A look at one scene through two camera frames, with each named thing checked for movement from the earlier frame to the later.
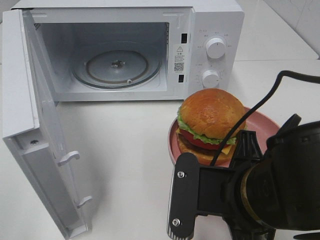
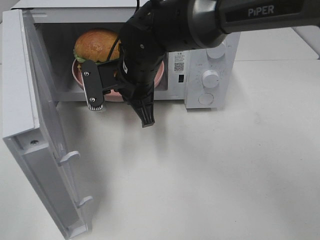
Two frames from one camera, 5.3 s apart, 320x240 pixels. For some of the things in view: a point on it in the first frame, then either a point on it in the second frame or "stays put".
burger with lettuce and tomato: x=207 y=119 → x=95 y=45
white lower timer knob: x=211 y=79 stays put
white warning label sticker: x=179 y=59 stays put
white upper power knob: x=215 y=47 stays put
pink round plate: x=258 y=120 → x=114 y=95
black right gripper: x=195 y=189 → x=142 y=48
